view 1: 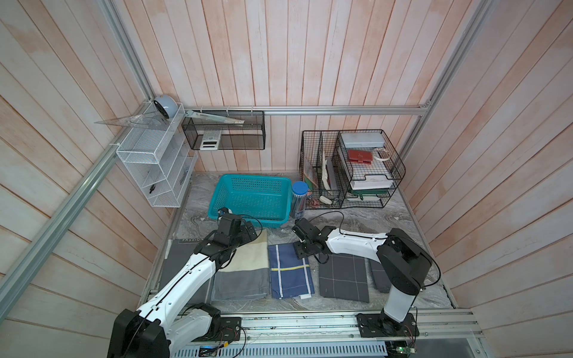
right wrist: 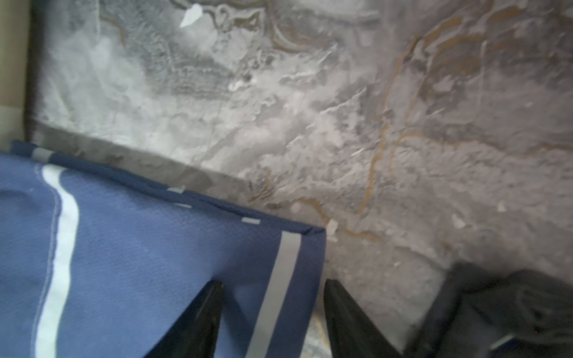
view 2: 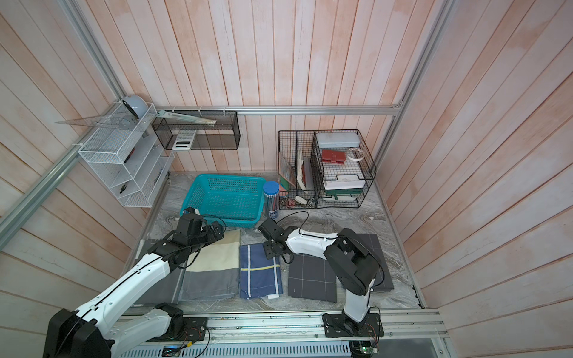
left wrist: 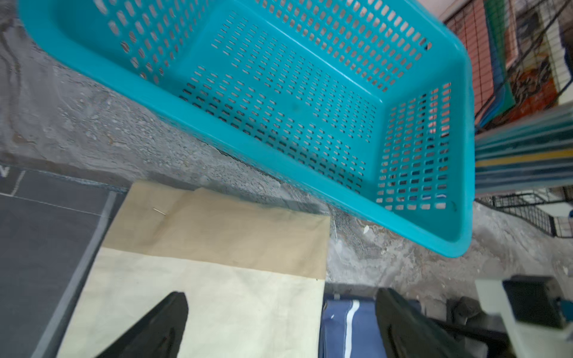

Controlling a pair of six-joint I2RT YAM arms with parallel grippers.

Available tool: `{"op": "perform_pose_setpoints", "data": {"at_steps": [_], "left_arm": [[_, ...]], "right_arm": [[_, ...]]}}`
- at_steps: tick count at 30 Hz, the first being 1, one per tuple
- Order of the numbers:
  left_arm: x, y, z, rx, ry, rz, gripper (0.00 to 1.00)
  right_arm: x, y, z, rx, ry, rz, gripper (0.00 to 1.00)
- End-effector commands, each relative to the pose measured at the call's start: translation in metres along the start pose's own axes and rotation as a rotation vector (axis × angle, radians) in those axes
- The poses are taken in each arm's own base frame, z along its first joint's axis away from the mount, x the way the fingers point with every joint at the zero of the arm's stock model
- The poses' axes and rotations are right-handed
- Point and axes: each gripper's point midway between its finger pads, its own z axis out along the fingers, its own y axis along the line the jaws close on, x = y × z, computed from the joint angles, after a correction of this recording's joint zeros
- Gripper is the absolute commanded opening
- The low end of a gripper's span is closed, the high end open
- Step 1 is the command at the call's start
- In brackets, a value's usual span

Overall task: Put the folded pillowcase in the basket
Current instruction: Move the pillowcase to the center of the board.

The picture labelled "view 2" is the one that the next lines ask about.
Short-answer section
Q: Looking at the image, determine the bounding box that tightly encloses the blue plaid pillowcase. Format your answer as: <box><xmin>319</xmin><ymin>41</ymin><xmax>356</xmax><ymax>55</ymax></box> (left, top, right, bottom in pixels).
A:
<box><xmin>239</xmin><ymin>243</ymin><xmax>283</xmax><ymax>299</ymax></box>

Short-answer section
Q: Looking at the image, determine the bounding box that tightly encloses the dark grey checked pillowcase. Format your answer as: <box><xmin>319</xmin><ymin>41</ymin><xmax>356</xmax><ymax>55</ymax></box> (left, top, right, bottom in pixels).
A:
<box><xmin>353</xmin><ymin>233</ymin><xmax>395</xmax><ymax>292</ymax></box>
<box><xmin>288</xmin><ymin>254</ymin><xmax>337</xmax><ymax>303</ymax></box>

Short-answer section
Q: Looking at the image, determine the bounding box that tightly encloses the beige grey striped pillowcase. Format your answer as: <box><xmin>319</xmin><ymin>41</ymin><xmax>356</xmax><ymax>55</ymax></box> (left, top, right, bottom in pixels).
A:
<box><xmin>179</xmin><ymin>230</ymin><xmax>241</xmax><ymax>301</ymax></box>

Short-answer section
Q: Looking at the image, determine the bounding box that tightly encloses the teal plastic basket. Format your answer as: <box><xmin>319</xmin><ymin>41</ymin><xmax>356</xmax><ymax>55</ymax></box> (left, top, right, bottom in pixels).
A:
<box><xmin>180</xmin><ymin>174</ymin><xmax>267</xmax><ymax>228</ymax></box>

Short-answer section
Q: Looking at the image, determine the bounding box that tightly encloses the plain grey pillowcase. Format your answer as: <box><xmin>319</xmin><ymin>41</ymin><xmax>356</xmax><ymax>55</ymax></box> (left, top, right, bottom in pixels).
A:
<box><xmin>134</xmin><ymin>240</ymin><xmax>184</xmax><ymax>306</ymax></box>

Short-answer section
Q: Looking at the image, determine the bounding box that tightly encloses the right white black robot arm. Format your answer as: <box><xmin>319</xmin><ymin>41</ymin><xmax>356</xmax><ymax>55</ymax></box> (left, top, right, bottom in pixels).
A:
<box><xmin>258</xmin><ymin>219</ymin><xmax>383</xmax><ymax>330</ymax></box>

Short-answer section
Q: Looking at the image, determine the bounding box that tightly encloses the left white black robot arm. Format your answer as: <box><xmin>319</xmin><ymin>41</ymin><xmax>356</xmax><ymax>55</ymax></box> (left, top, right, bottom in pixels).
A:
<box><xmin>43</xmin><ymin>207</ymin><xmax>227</xmax><ymax>357</ymax></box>

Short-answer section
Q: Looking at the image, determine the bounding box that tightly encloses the blue lid pen cup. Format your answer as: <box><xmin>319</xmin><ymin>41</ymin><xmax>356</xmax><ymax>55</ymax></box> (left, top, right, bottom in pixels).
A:
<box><xmin>264</xmin><ymin>181</ymin><xmax>280</xmax><ymax>220</ymax></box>

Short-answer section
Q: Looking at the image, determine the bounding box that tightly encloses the white calculator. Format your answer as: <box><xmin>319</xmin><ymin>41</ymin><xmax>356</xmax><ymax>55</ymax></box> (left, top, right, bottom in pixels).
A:
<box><xmin>172</xmin><ymin>130</ymin><xmax>196</xmax><ymax>151</ymax></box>

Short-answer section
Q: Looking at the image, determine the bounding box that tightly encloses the white book stack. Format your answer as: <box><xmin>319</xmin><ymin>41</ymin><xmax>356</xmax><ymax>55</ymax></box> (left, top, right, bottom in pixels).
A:
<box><xmin>323</xmin><ymin>175</ymin><xmax>366</xmax><ymax>190</ymax></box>

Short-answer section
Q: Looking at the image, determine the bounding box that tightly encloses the red wallet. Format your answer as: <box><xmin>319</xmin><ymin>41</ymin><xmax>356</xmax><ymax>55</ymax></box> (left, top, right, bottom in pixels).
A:
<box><xmin>321</xmin><ymin>149</ymin><xmax>346</xmax><ymax>164</ymax></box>

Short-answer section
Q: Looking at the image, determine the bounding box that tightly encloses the white pencil case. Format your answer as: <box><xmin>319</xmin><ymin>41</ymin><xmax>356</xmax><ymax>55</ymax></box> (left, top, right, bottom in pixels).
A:
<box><xmin>316</xmin><ymin>132</ymin><xmax>361</xmax><ymax>149</ymax></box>

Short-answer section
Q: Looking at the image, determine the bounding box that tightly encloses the white tape roll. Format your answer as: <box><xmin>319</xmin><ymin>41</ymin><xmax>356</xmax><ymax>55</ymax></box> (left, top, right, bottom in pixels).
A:
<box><xmin>346</xmin><ymin>148</ymin><xmax>365</xmax><ymax>162</ymax></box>

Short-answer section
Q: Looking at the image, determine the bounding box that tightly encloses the clear triangle ruler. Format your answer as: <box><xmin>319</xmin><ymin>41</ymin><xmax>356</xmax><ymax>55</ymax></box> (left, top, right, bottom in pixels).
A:
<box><xmin>57</xmin><ymin>112</ymin><xmax>139</xmax><ymax>131</ymax></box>

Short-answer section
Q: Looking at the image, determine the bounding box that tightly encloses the grey round tape roll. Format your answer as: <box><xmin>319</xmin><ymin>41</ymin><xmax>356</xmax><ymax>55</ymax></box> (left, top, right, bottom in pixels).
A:
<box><xmin>121</xmin><ymin>95</ymin><xmax>149</xmax><ymax>119</ymax></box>

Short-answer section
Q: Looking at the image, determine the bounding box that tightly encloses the black wire desk organizer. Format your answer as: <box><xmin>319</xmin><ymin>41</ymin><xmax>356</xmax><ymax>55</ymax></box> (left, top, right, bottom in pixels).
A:
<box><xmin>278</xmin><ymin>129</ymin><xmax>376</xmax><ymax>210</ymax></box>

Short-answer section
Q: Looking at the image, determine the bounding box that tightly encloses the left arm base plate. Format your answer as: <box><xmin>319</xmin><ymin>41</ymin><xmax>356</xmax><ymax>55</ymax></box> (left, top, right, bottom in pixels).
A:
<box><xmin>149</xmin><ymin>317</ymin><xmax>207</xmax><ymax>343</ymax></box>

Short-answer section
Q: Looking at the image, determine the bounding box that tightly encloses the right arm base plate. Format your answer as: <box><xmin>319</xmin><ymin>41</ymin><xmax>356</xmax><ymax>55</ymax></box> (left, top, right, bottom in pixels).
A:
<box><xmin>322</xmin><ymin>312</ymin><xmax>384</xmax><ymax>338</ymax></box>

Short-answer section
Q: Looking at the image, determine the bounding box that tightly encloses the white wire wall shelf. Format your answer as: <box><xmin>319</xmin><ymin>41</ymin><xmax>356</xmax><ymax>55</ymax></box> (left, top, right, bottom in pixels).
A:
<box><xmin>79</xmin><ymin>103</ymin><xmax>174</xmax><ymax>207</ymax></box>

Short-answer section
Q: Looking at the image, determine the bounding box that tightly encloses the black wire wall basket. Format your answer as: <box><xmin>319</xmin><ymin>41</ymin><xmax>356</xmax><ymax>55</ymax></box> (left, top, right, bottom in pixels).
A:
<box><xmin>152</xmin><ymin>110</ymin><xmax>241</xmax><ymax>151</ymax></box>

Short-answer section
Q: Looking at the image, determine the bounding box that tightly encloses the aluminium mounting rail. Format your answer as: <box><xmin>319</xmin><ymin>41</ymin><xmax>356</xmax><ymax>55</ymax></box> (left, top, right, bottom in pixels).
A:
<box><xmin>198</xmin><ymin>309</ymin><xmax>449</xmax><ymax>344</ymax></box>

